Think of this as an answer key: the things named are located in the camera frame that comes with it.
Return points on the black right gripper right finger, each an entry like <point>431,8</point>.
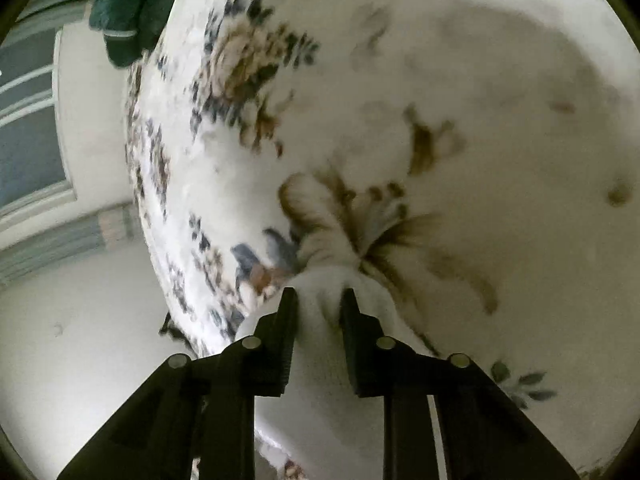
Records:
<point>443,418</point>

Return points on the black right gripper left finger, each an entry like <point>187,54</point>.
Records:
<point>196,411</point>

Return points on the white knit sweater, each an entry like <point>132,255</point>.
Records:
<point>319,424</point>

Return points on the teal striped right curtain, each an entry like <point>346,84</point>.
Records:
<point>103,230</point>

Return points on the teal striped curtain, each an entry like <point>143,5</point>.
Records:
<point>103,230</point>
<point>42,15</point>

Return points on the floral bed blanket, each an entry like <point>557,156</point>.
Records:
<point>479,159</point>

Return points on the dark green folded blanket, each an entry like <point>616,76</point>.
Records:
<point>129,27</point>

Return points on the teal striped left curtain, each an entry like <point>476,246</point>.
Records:
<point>42,15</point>

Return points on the window with white frame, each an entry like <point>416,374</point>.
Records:
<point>34,169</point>

